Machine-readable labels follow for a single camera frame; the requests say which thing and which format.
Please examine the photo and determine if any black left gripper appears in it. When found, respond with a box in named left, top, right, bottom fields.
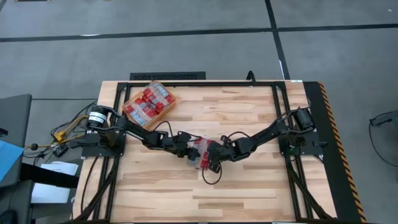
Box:
left=169, top=139, right=201, bottom=162

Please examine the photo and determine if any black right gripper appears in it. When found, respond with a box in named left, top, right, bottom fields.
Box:
left=207, top=138, right=249, bottom=166

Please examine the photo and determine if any red popcorn bag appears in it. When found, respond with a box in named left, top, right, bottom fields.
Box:
left=124, top=98, right=147, bottom=125
left=155, top=92, right=175, bottom=112
left=142, top=82, right=170, bottom=100
left=185, top=138, right=225, bottom=170
left=141, top=104, right=160, bottom=121

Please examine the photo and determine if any black floor vent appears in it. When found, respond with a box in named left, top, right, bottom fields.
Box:
left=129, top=71, right=206, bottom=81

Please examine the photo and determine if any small black adapter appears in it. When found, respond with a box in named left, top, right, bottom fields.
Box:
left=52, top=144, right=69, bottom=158

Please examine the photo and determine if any white paper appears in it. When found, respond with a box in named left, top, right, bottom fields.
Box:
left=30, top=161, right=80, bottom=205

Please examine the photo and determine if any black armrest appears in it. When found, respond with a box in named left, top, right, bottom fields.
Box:
left=20, top=163, right=80, bottom=189

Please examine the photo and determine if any grey floor object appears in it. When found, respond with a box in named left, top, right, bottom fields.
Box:
left=369, top=108, right=398, bottom=127

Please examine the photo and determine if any grey chair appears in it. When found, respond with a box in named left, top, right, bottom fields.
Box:
left=0, top=93, right=34, bottom=224

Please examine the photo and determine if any blue sheet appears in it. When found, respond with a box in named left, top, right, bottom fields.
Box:
left=0, top=139, right=25, bottom=183

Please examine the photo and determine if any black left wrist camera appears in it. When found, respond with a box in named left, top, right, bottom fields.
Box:
left=177, top=130, right=193, bottom=143

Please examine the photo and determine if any black looped cable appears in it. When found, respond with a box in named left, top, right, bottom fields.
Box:
left=201, top=163, right=223, bottom=186

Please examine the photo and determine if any black table frame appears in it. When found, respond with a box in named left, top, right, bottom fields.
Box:
left=73, top=80, right=338, bottom=224

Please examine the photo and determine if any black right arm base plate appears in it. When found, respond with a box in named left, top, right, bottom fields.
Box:
left=277, top=130, right=325, bottom=157

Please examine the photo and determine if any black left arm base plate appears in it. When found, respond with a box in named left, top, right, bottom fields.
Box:
left=81, top=129, right=127, bottom=158

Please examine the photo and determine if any yellow cable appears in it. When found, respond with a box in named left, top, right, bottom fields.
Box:
left=52, top=114, right=91, bottom=142

